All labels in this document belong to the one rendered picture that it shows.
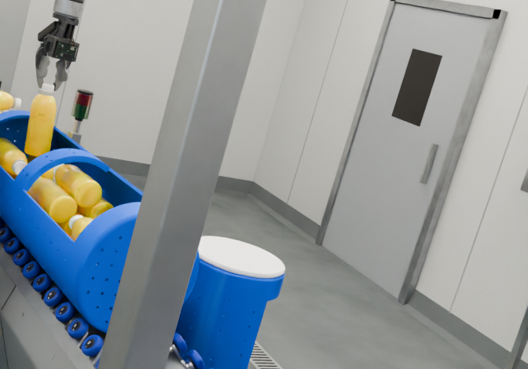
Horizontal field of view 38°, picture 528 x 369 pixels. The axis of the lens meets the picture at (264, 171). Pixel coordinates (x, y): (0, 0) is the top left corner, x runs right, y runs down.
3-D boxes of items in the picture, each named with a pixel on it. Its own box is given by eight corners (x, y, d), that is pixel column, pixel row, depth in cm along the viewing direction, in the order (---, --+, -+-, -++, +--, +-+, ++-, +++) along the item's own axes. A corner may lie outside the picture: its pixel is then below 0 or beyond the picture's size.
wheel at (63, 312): (75, 301, 163) (80, 307, 165) (61, 298, 166) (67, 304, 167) (62, 319, 161) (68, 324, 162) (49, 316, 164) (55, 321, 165)
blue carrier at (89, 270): (58, 334, 154) (101, 202, 150) (-47, 192, 221) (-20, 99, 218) (177, 341, 171) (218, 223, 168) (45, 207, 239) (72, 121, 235)
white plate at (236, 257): (224, 273, 195) (222, 277, 195) (305, 275, 212) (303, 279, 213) (172, 233, 216) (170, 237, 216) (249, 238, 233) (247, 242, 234)
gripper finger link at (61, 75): (60, 94, 213) (62, 61, 210) (53, 89, 217) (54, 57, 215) (71, 94, 215) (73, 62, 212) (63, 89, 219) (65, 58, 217)
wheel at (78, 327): (88, 317, 158) (93, 323, 159) (74, 314, 160) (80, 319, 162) (75, 336, 155) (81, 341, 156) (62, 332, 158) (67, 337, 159)
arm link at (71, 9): (51, -6, 210) (79, 2, 215) (48, 11, 211) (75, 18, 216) (61, -2, 204) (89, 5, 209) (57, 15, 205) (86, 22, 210)
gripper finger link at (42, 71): (35, 88, 208) (48, 56, 208) (28, 83, 213) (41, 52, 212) (46, 92, 210) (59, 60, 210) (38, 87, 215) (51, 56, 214)
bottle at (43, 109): (25, 148, 222) (35, 85, 218) (50, 152, 224) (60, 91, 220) (22, 154, 216) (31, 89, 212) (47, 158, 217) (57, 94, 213)
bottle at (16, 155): (-10, 162, 223) (9, 182, 209) (-14, 139, 221) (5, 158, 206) (13, 157, 227) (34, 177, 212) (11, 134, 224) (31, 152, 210)
